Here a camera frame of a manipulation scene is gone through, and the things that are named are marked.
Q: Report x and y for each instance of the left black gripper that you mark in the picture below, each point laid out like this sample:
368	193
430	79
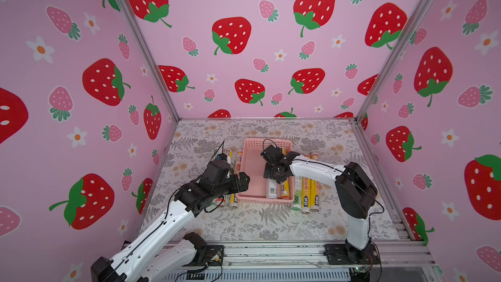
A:
235	187

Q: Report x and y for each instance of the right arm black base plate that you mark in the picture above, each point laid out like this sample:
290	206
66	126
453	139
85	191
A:
345	254

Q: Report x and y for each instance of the clear white wrap roll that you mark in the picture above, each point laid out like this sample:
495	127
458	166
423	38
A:
271	189

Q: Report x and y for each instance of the aluminium front rail frame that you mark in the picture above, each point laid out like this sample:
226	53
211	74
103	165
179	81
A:
401	254

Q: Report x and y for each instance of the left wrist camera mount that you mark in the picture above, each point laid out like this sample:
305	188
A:
222	157

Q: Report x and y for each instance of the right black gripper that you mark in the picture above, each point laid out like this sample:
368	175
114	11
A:
275	163

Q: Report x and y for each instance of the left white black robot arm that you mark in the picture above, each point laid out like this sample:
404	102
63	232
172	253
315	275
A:
192	198

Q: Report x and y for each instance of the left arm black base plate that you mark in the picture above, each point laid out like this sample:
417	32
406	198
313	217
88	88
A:
204	256

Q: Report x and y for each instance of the large yellow wrap roll left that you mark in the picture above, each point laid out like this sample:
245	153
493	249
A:
228	152

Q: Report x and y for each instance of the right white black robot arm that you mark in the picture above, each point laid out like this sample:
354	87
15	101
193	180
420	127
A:
357	193

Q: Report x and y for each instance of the pink plastic perforated basket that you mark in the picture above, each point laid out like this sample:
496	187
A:
253	165

